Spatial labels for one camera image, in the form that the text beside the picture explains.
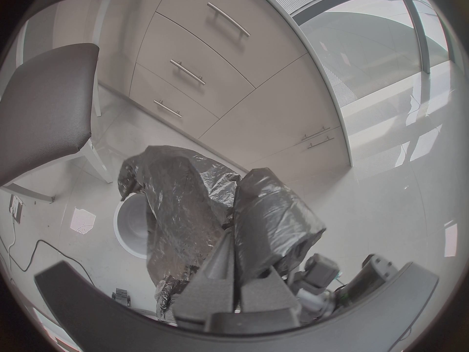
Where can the white trash bin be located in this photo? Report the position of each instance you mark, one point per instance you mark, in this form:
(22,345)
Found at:
(128,226)

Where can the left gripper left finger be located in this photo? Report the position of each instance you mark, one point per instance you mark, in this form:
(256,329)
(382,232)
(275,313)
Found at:
(214,277)

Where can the grey chair with white legs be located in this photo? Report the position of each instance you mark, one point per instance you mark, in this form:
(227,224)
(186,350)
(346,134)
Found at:
(44,116)

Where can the window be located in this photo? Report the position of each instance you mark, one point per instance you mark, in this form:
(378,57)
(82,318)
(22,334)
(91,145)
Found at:
(414,13)

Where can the beige chest of drawers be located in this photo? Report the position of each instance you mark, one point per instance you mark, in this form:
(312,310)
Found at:
(256,116)

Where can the black plastic bag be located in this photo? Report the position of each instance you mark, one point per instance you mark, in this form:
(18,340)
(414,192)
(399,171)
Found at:
(176,211)

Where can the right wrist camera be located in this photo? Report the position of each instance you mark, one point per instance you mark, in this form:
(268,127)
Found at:
(322,270)

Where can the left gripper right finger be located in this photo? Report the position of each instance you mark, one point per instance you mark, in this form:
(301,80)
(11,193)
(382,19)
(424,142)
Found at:
(271,295)

